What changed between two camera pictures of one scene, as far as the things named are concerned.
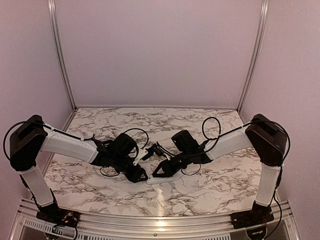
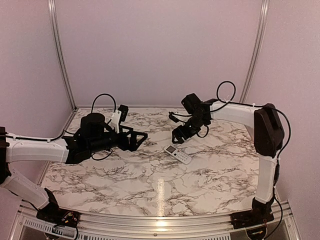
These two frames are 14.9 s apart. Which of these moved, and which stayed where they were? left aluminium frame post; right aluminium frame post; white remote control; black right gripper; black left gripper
Moved: white remote control; black right gripper; black left gripper
Stayed: right aluminium frame post; left aluminium frame post
